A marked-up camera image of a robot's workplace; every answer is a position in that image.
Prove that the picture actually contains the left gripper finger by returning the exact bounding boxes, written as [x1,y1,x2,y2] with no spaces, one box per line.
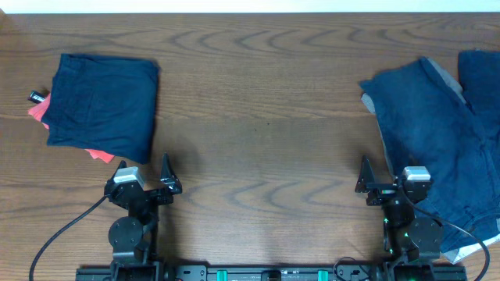
[160,153,180,188]
[112,160,127,180]

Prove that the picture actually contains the blue denim shorts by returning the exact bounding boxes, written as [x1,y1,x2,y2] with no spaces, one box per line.
[359,49,500,254]

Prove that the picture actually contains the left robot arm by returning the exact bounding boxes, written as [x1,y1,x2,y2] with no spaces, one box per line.
[104,154,182,281]

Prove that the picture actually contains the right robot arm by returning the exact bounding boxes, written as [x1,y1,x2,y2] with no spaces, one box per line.
[355,156,444,281]

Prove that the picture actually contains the folded navy shorts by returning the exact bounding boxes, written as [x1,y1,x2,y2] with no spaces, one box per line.
[41,54,159,164]

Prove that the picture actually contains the grey shorts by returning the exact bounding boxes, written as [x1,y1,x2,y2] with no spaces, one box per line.
[360,56,500,265]

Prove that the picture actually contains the folded coral red garment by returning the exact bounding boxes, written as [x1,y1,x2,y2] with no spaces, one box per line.
[28,94,115,163]

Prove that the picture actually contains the small black clothing tag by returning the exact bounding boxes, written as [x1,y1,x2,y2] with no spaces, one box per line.
[27,91,46,104]

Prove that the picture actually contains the right black cable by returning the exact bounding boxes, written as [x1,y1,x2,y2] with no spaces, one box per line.
[397,185,491,281]

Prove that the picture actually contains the black cable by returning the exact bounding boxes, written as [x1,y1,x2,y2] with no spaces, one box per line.
[397,185,491,281]
[28,194,110,281]

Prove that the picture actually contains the left black cable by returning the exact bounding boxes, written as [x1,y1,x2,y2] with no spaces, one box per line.
[28,194,110,281]

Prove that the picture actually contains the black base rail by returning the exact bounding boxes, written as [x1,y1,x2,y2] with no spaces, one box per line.
[75,264,467,281]

